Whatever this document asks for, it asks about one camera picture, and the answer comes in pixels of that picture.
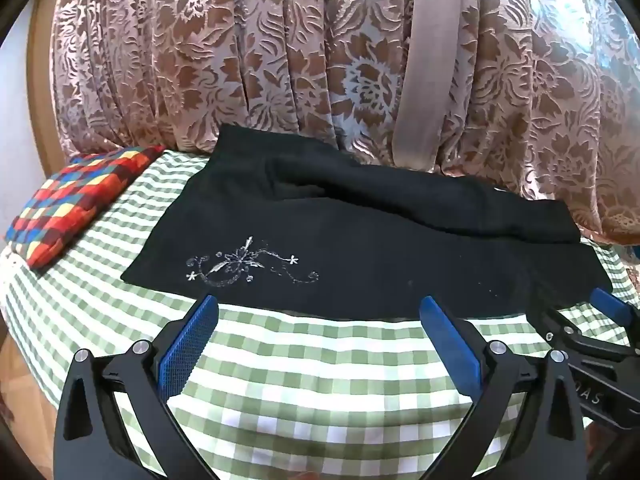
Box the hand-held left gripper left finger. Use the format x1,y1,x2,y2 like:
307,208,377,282
54,294,221,480

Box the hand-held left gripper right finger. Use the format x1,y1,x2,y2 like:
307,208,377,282
419,296,586,480

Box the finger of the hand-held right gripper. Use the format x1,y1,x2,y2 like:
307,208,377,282
531,309,617,357
589,287,640,349

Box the black embroidered pants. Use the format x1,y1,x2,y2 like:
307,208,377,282
121,124,615,318

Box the green white checked bed sheet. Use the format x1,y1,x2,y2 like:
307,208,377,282
0,149,640,480

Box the multicoloured checked pillow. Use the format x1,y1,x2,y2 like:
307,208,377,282
5,145,166,275

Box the beige curtain tie band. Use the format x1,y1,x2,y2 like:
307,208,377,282
392,0,488,168

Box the pink brown floral curtain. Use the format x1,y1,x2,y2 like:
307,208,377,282
50,0,640,246

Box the brown wooden frame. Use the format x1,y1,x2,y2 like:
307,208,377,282
27,0,66,166

